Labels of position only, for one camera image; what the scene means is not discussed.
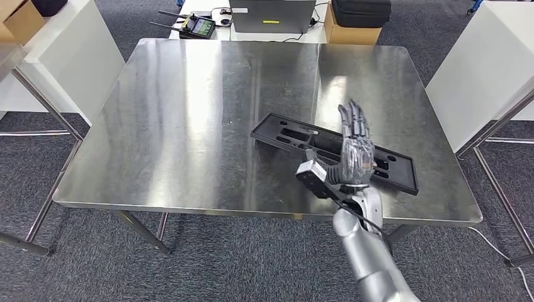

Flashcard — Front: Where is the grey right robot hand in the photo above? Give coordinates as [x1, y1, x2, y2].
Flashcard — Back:
[337, 99, 377, 186]

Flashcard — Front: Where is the grey laptop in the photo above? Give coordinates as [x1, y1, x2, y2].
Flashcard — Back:
[228, 0, 317, 34]

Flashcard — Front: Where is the black carrying case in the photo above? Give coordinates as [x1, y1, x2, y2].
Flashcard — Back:
[331, 0, 392, 29]

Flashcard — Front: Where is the small round black device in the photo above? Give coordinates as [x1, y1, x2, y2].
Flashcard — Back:
[210, 7, 234, 26]

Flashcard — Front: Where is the long black plastic part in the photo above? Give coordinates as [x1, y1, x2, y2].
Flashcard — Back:
[250, 112, 419, 196]

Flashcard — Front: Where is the stainless steel table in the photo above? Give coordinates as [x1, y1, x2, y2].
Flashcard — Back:
[457, 87, 534, 267]
[0, 42, 84, 257]

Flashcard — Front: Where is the white partition panel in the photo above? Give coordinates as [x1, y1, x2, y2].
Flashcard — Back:
[425, 0, 534, 153]
[0, 0, 126, 126]

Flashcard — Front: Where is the black remote controller with screen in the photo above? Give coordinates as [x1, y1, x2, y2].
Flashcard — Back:
[150, 10, 217, 40]

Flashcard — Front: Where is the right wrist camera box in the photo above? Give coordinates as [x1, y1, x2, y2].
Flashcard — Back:
[295, 149, 348, 202]

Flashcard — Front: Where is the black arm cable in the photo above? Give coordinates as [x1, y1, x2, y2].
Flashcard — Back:
[333, 199, 394, 255]

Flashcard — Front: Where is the white floor cable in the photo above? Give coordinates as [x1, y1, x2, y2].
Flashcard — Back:
[467, 226, 534, 302]

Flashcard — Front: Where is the stainless steel workbench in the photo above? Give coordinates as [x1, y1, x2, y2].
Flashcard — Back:
[53, 38, 484, 255]

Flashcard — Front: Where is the brown cardboard box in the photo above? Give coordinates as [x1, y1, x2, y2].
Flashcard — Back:
[324, 2, 382, 46]
[0, 0, 46, 45]

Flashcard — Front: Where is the black bag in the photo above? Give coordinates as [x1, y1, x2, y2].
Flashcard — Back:
[31, 0, 69, 18]

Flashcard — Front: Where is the white desk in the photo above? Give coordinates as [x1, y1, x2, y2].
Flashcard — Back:
[169, 0, 331, 45]

